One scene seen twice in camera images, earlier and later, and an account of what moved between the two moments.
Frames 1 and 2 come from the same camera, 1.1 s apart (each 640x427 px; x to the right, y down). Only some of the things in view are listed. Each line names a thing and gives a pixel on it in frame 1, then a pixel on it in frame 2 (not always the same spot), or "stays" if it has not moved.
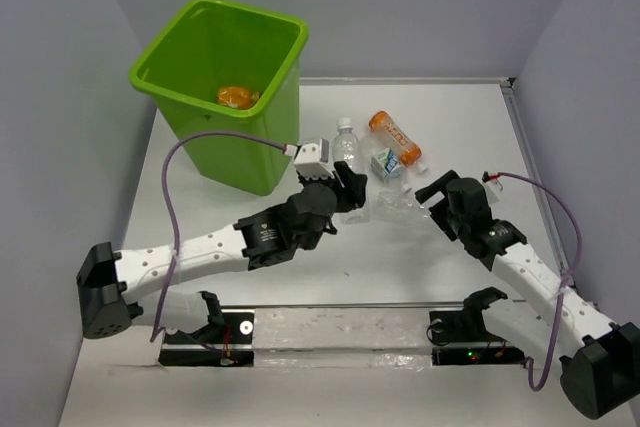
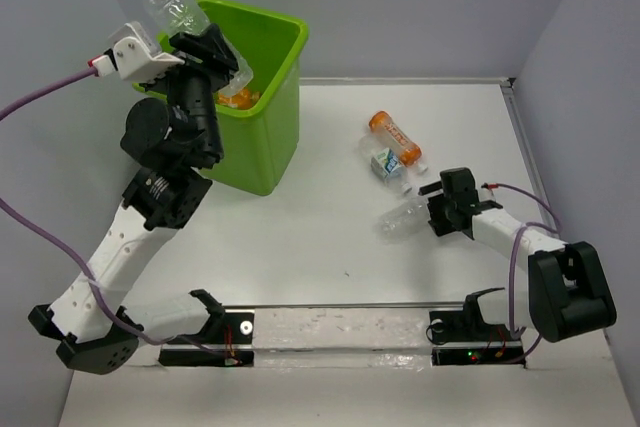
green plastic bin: x=222 y=68 stays
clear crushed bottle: x=345 y=149 -> x=173 y=15
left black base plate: x=230 y=344 stays
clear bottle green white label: x=385 y=162 stays
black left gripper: x=352 y=195 -> x=209 y=46
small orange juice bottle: x=237 y=97 stays
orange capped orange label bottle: x=409 y=153 stays
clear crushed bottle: x=398 y=206 -> x=404 y=222
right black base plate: x=460 y=338 stays
